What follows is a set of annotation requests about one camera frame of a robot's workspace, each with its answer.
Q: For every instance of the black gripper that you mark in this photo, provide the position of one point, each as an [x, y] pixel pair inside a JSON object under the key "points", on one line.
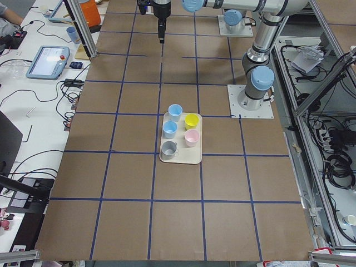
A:
{"points": [[160, 11]]}

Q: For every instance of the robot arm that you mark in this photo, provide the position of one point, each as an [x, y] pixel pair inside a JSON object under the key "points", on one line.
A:
{"points": [[259, 76], [233, 18]]}

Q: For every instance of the far light blue cup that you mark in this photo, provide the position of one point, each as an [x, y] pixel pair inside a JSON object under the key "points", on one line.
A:
{"points": [[175, 111]]}

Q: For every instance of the light blue cup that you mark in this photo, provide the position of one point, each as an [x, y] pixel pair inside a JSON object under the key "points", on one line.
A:
{"points": [[169, 129], [175, 111]]}

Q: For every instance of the blue cup on desk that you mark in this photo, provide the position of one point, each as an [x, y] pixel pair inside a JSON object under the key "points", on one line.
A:
{"points": [[73, 35]]}

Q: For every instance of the yellow cup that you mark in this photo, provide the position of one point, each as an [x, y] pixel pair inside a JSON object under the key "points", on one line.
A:
{"points": [[191, 121]]}

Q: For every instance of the near light blue cup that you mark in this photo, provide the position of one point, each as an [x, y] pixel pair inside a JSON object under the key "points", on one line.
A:
{"points": [[169, 129]]}

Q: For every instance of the pink cup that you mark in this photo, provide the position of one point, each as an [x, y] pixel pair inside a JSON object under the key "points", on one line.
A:
{"points": [[192, 137]]}

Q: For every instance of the grey cup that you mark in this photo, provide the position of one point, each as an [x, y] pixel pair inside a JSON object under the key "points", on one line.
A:
{"points": [[169, 150]]}

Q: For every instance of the orange cylindrical container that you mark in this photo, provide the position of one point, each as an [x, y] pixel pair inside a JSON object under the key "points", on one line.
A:
{"points": [[90, 11]]}

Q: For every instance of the wooden mug tree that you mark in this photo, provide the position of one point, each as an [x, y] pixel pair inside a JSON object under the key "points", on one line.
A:
{"points": [[82, 50]]}

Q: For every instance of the far teach pendant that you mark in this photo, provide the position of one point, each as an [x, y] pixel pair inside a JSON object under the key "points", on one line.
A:
{"points": [[60, 14]]}

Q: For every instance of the teach pendant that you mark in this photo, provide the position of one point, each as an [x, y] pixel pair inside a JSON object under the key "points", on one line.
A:
{"points": [[49, 63], [60, 14]]}

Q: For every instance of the beige plastic tray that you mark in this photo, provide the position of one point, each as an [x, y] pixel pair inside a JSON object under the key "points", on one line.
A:
{"points": [[187, 155]]}

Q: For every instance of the near teach pendant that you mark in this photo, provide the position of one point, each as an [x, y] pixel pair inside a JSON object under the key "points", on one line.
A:
{"points": [[49, 63]]}

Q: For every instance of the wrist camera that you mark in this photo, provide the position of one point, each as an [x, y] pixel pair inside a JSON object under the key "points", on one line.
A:
{"points": [[143, 5]]}

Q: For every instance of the aluminium frame post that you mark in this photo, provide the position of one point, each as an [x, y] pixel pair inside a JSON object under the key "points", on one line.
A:
{"points": [[82, 27]]}

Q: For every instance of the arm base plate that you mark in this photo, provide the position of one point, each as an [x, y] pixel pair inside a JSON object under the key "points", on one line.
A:
{"points": [[243, 107], [242, 29]]}

